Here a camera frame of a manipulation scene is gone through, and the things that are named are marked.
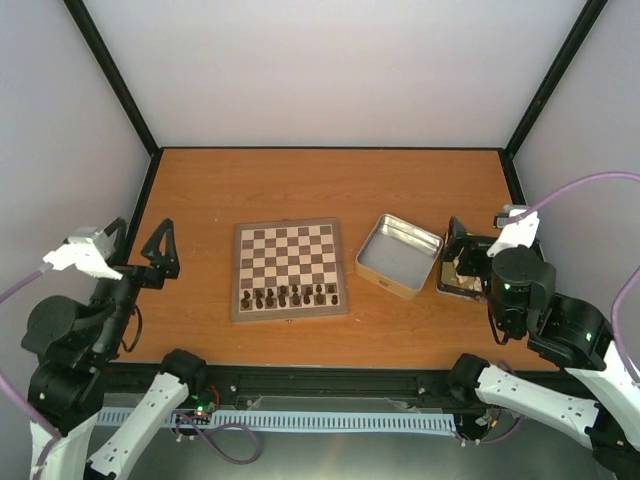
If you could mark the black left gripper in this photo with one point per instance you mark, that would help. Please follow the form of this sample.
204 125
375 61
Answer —
157 273

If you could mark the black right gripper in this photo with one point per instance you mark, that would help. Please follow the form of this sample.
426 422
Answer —
471 245

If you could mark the silver tin tray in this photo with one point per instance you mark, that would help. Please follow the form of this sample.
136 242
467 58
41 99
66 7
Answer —
398 256

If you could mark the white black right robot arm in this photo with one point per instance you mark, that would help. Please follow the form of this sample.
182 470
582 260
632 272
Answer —
523 303

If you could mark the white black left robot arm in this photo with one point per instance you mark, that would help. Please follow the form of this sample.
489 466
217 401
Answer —
74 343

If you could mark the white chess pieces pile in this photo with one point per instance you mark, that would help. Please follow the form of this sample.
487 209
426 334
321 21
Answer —
459 284

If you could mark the small electronics board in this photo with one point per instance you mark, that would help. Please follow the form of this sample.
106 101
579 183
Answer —
207 402

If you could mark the gold tin tray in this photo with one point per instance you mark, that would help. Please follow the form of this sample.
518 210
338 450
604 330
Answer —
447 256

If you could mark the wooden chessboard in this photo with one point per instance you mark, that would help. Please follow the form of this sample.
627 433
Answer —
291 252

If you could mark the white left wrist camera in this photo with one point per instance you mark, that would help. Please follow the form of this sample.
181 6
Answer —
88 250

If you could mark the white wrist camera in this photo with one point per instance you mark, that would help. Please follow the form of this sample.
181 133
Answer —
88 250
518 226

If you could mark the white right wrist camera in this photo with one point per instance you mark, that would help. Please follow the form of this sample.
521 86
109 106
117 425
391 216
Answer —
518 226

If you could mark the black aluminium frame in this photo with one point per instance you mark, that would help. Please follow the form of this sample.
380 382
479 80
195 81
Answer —
206 191

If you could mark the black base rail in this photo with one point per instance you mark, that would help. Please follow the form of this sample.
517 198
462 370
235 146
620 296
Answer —
426 389

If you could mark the light blue cable duct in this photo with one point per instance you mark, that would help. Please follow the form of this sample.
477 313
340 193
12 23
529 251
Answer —
332 422

